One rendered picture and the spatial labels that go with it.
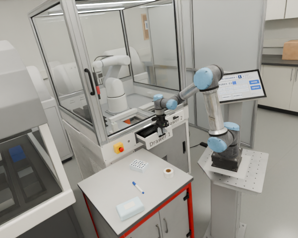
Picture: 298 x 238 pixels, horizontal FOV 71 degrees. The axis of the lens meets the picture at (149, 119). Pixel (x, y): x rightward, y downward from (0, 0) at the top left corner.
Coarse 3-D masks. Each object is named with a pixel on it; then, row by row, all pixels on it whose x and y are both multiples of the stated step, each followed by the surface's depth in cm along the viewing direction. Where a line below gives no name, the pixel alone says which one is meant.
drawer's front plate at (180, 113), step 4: (176, 112) 208; (180, 112) 209; (168, 116) 202; (172, 116) 203; (176, 116) 207; (180, 116) 211; (168, 120) 201; (172, 120) 205; (180, 120) 212; (172, 124) 206
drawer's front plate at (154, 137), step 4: (168, 128) 182; (156, 132) 176; (164, 132) 180; (168, 132) 184; (148, 136) 171; (152, 136) 172; (156, 136) 175; (164, 136) 182; (168, 136) 185; (148, 140) 170; (152, 140) 174; (164, 140) 183; (148, 144) 172; (156, 144) 178; (148, 148) 173
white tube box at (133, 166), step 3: (135, 159) 167; (132, 162) 163; (135, 162) 163; (138, 162) 163; (141, 162) 163; (147, 162) 161; (129, 165) 161; (132, 165) 160; (135, 165) 160; (138, 165) 159; (144, 165) 158; (147, 165) 159; (132, 168) 160; (135, 168) 158; (138, 168) 156; (141, 168) 155; (144, 168) 157; (147, 168) 160; (138, 171) 158; (141, 171) 156
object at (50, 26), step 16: (48, 16) 153; (48, 32) 166; (64, 32) 140; (48, 48) 182; (64, 48) 151; (48, 64) 201; (64, 64) 164; (64, 80) 179; (80, 80) 149; (64, 96) 197; (80, 96) 161; (80, 112) 176
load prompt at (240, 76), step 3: (234, 75) 214; (237, 75) 213; (240, 75) 213; (243, 75) 213; (222, 78) 213; (225, 78) 213; (228, 78) 213; (231, 78) 213; (234, 78) 213; (237, 78) 213; (240, 78) 212; (243, 78) 212; (219, 81) 213; (222, 81) 213
